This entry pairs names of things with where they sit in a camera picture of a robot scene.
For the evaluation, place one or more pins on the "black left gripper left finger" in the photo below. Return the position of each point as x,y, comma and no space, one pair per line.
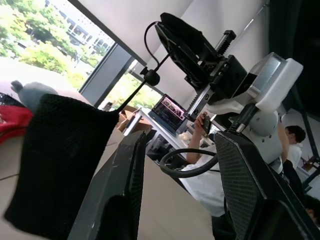
117,175

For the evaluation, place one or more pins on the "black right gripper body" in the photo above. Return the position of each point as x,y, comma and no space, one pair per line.
227,77

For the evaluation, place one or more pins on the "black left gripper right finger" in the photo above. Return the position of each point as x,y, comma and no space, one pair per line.
245,180

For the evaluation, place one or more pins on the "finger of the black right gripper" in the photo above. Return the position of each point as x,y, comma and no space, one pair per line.
178,55
185,32

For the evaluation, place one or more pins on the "black smartphone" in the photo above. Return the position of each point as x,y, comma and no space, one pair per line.
207,123

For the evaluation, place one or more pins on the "bystander hand holding phone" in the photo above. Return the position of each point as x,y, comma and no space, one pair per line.
198,123

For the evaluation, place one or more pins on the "seated person in white shirt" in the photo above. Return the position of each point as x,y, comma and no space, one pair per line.
207,185

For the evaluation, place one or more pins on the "brown cardboard box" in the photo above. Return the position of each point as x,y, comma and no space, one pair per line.
132,122

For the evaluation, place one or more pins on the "dark-haired person in white top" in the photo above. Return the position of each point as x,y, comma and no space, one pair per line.
295,145

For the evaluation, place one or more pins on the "open laptop computer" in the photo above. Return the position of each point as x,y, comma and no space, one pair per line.
167,115

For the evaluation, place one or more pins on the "red fabric item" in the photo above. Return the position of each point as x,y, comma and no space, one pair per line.
12,122

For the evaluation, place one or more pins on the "grey plush toy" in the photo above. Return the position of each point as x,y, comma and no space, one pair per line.
32,93

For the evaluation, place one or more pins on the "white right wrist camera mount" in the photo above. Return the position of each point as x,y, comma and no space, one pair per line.
277,85

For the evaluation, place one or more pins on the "white frame work table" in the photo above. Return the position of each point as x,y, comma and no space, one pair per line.
160,130

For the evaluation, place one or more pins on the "grey window frame pillar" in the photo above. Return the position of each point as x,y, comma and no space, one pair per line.
110,72

